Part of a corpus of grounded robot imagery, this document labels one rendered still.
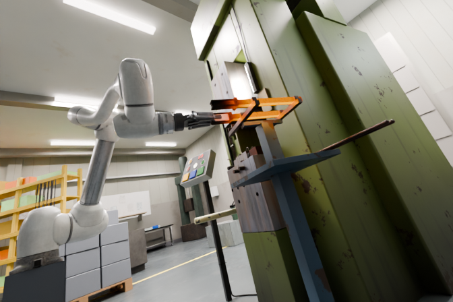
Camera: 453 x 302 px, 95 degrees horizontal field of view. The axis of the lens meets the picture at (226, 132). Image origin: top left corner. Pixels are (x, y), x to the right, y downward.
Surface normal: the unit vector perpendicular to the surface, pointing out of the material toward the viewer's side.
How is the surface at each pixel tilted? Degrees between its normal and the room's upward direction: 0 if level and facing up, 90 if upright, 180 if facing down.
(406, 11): 90
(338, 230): 90
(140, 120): 120
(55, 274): 90
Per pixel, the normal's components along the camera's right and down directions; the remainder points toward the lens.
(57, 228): 0.83, -0.40
